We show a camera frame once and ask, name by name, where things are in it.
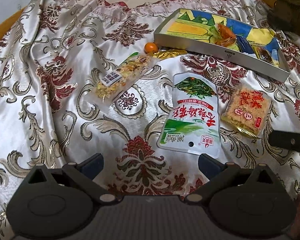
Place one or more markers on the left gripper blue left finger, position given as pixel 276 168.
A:
pixel 92 166

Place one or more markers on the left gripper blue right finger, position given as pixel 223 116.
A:
pixel 209 166

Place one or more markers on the green white seaweed pouch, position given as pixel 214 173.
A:
pixel 192 126

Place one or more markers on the rice cracker packet red print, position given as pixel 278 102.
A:
pixel 247 111

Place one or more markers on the mixed nut bar packet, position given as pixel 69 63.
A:
pixel 114 84

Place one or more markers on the dark brown small packet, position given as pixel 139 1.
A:
pixel 262 54

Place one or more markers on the dark blue sachet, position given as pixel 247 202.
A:
pixel 243 45

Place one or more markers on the orange snack packet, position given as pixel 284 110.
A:
pixel 226 34

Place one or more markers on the small orange mandarin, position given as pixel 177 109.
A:
pixel 151 47

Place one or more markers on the yellow green snack packet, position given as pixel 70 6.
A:
pixel 234 46

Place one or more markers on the grey tray with colourful drawing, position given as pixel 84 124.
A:
pixel 219 36

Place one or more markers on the silver floral satin bedspread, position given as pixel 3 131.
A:
pixel 56 51

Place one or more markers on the gold foil snack wrapper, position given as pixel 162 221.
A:
pixel 169 53

